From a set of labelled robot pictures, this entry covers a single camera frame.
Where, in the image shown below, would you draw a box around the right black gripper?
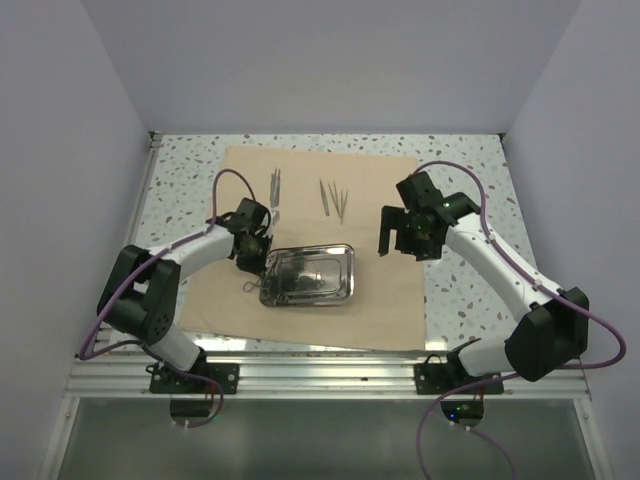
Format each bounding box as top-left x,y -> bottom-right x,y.
379,205 -> 442,262

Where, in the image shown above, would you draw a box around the steel forceps with rings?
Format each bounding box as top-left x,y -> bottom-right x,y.
242,272 -> 270,293

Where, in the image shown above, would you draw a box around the steel instrument tray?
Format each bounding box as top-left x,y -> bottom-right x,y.
259,243 -> 355,307

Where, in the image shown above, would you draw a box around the beige cloth wrap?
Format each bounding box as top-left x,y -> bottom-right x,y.
179,146 -> 425,350

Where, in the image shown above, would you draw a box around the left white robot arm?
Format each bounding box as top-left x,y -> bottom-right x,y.
97,198 -> 272,393

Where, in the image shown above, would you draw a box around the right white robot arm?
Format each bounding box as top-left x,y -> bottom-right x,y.
378,172 -> 589,393

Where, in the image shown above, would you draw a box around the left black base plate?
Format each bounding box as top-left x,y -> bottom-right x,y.
145,360 -> 240,395

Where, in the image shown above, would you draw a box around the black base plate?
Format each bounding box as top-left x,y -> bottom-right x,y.
145,360 -> 240,395
413,354 -> 504,395

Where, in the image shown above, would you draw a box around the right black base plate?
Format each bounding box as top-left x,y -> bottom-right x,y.
413,354 -> 504,395

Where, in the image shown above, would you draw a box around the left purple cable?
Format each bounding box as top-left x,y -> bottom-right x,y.
75,169 -> 257,430

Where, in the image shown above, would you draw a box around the purple cable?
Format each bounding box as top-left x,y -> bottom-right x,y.
414,161 -> 629,480
75,169 -> 257,430

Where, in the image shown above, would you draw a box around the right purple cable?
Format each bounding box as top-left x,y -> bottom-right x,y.
414,161 -> 629,480

